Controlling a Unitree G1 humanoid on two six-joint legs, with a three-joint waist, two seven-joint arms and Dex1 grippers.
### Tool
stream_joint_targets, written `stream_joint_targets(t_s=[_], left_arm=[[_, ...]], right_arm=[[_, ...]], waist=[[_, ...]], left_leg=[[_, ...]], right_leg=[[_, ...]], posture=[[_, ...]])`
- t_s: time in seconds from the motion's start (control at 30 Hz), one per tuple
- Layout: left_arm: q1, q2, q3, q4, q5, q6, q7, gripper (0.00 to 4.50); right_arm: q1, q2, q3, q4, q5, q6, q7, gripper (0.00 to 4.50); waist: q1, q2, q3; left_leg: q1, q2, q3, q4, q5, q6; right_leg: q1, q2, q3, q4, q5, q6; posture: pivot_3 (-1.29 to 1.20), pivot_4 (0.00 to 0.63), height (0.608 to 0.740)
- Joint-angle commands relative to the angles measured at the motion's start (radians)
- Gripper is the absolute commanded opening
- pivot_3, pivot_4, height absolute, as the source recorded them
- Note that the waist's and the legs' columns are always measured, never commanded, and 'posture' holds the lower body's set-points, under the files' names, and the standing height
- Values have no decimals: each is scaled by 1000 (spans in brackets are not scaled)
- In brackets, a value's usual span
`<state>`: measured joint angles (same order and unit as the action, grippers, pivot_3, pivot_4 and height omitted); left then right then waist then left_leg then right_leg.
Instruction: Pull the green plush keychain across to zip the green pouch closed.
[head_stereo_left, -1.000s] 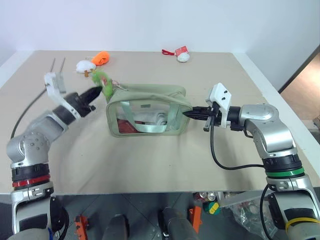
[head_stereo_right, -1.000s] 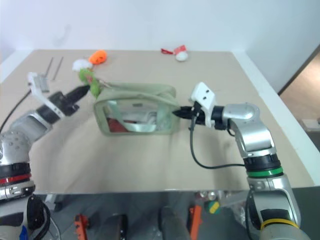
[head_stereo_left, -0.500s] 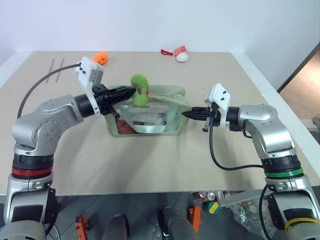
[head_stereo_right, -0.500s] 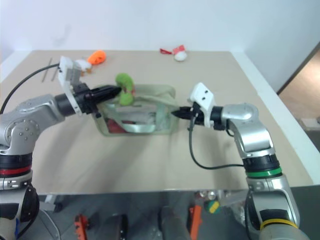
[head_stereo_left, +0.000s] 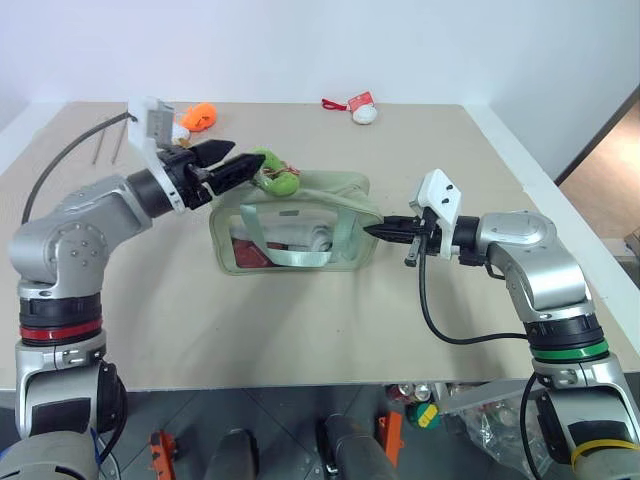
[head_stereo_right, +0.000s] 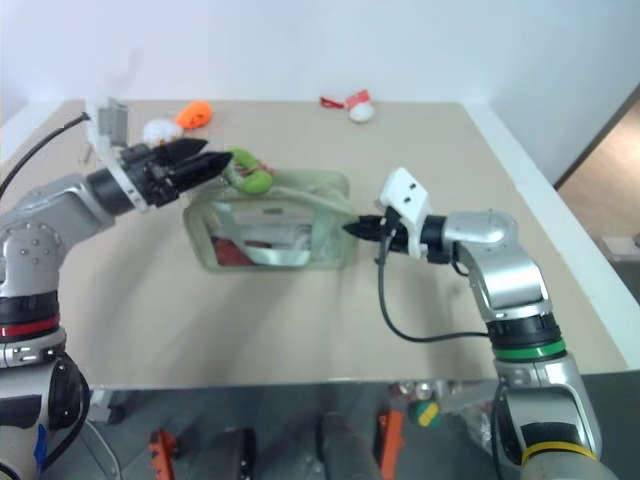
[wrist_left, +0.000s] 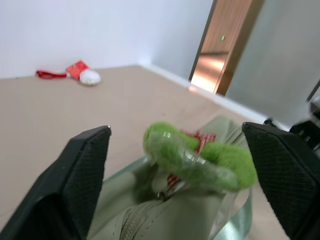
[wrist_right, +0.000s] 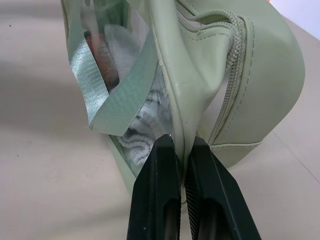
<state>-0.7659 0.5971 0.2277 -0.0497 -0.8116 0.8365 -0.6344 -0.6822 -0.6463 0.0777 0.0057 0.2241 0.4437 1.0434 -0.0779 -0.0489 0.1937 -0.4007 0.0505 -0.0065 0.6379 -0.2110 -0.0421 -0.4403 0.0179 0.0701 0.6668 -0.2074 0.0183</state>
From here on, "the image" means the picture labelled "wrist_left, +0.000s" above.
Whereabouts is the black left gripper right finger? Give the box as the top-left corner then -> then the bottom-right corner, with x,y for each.
241,121 -> 320,240

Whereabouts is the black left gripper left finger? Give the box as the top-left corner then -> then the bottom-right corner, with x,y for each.
0,125 -> 112,240

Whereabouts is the green plush keychain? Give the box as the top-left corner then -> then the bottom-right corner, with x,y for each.
143,121 -> 258,193

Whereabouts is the green zip pouch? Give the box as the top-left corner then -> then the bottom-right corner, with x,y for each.
87,115 -> 291,240

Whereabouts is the red and white plush pouch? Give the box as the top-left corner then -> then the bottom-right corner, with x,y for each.
36,59 -> 102,87

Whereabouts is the wooden door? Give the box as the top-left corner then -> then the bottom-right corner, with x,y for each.
188,0 -> 266,96

